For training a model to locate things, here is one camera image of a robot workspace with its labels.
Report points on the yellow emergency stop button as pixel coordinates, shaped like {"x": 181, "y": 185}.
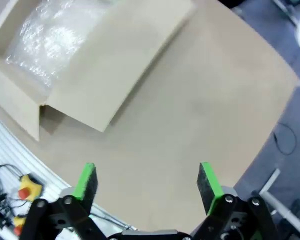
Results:
{"x": 27, "y": 187}
{"x": 19, "y": 222}

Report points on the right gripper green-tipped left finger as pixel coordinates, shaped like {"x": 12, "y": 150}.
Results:
{"x": 83, "y": 185}

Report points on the white ribbed aluminium rail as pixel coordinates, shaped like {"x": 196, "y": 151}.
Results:
{"x": 12, "y": 155}

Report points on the clear bubble wrap sheet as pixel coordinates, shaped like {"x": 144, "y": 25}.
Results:
{"x": 47, "y": 37}

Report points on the open brown cardboard box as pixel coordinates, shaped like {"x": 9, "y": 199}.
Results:
{"x": 110, "y": 75}

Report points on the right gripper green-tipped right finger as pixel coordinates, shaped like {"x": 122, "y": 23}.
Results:
{"x": 211, "y": 190}

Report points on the white metal table leg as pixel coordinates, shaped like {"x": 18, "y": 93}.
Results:
{"x": 270, "y": 185}

